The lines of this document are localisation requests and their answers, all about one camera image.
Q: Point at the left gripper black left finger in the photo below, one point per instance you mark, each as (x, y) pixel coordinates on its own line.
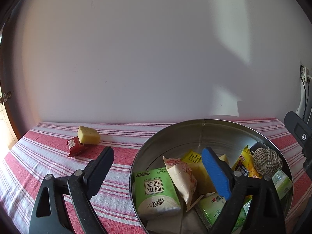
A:
(50, 215)

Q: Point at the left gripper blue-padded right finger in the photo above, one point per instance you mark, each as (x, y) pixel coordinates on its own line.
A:
(265, 214)

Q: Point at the green white tissue pack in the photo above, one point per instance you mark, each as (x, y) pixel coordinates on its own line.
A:
(282, 183)

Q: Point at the black cardboard box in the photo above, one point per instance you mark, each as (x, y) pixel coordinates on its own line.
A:
(256, 146)

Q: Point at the woven rope ball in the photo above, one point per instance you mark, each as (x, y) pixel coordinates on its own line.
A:
(267, 161)

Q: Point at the orange-yellow snack packet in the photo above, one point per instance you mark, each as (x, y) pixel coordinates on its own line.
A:
(244, 164)

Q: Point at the yellow noodle snack packet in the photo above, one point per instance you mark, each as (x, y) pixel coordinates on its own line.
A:
(204, 183)

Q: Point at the pink floral marshmallow packet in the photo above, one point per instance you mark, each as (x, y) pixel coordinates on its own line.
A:
(184, 180)

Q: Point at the light green tissue pack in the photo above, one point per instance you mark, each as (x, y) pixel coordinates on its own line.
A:
(211, 205)

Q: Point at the red snack packet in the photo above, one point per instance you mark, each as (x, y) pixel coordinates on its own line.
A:
(75, 147)

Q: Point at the round metal cookie tin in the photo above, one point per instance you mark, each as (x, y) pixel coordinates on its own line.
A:
(227, 140)

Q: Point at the yellow sponge block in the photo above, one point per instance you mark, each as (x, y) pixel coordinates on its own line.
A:
(88, 135)

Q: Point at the wall power socket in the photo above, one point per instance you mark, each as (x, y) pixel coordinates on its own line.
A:
(304, 73)

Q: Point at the dark wooden door frame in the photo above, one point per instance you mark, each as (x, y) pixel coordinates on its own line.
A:
(14, 134)

